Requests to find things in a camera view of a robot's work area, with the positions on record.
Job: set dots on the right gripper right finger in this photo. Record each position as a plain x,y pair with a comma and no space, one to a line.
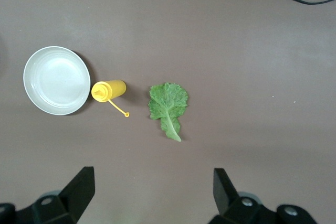
228,203

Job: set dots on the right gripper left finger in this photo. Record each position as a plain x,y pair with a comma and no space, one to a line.
76,195

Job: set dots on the yellow squeeze bottle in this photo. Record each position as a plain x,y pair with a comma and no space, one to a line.
110,90

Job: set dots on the green lettuce leaf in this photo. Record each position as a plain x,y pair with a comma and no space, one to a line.
168,100

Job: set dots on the beige round plate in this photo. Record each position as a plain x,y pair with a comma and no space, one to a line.
56,81

